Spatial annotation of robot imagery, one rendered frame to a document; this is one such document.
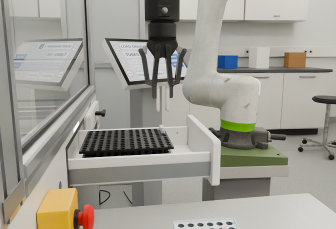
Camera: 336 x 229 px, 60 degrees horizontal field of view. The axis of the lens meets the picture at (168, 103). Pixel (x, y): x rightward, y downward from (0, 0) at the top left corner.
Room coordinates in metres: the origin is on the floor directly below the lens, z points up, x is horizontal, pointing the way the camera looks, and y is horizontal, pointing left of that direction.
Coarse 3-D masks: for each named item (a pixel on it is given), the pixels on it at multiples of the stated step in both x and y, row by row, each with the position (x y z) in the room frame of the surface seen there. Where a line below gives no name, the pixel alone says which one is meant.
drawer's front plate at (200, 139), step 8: (192, 120) 0.83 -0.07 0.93; (192, 128) 0.83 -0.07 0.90; (200, 128) 0.74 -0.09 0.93; (192, 136) 0.83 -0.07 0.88; (200, 136) 0.74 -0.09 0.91; (208, 136) 0.67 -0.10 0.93; (192, 144) 0.82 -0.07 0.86; (200, 144) 0.74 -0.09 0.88; (208, 144) 0.67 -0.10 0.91; (216, 144) 0.63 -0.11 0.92; (216, 152) 0.63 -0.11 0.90; (216, 160) 0.63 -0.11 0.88; (216, 168) 0.63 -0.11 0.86; (216, 176) 0.63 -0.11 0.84; (216, 184) 0.63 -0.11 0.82
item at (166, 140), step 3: (159, 129) 0.83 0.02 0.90; (165, 132) 0.80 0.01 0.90; (162, 135) 0.77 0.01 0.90; (165, 135) 0.77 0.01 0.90; (162, 138) 0.74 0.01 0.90; (165, 138) 0.74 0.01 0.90; (168, 138) 0.74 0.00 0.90; (165, 141) 0.71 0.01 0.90; (168, 141) 0.71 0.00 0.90; (165, 144) 0.69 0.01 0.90; (168, 144) 0.70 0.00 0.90; (171, 144) 0.69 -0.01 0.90; (168, 147) 0.67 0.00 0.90; (171, 147) 0.67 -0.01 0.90
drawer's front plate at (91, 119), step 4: (92, 104) 1.09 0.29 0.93; (96, 104) 1.11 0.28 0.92; (92, 108) 1.01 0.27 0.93; (96, 108) 1.10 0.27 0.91; (88, 112) 0.94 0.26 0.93; (92, 112) 0.96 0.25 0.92; (88, 116) 0.90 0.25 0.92; (92, 116) 0.95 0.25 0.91; (96, 116) 1.09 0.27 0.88; (88, 120) 0.89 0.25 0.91; (92, 120) 0.95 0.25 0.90; (96, 120) 1.08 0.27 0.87; (88, 124) 0.89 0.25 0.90; (92, 124) 0.94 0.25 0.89; (88, 128) 0.89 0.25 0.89; (92, 128) 0.93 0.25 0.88; (96, 128) 1.07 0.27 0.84
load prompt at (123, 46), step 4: (120, 44) 1.63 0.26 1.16; (124, 44) 1.65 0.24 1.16; (128, 44) 1.67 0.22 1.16; (132, 44) 1.69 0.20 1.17; (136, 44) 1.71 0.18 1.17; (140, 44) 1.73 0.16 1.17; (144, 44) 1.75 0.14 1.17; (124, 48) 1.62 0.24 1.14; (128, 48) 1.64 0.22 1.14; (132, 48) 1.66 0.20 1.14; (136, 48) 1.68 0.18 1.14
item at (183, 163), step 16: (128, 128) 0.86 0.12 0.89; (144, 128) 0.87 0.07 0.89; (176, 128) 0.88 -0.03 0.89; (80, 144) 0.84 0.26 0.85; (176, 144) 0.88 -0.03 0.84; (80, 160) 0.60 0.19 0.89; (96, 160) 0.61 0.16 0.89; (112, 160) 0.61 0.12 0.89; (128, 160) 0.62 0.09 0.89; (144, 160) 0.63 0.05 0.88; (160, 160) 0.63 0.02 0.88; (176, 160) 0.64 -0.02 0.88; (192, 160) 0.64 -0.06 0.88; (208, 160) 0.65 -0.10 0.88; (80, 176) 0.60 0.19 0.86; (96, 176) 0.61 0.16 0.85; (112, 176) 0.61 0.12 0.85; (128, 176) 0.62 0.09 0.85; (144, 176) 0.62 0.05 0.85; (160, 176) 0.63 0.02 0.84; (176, 176) 0.63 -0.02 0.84; (192, 176) 0.64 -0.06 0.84; (208, 176) 0.65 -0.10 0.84
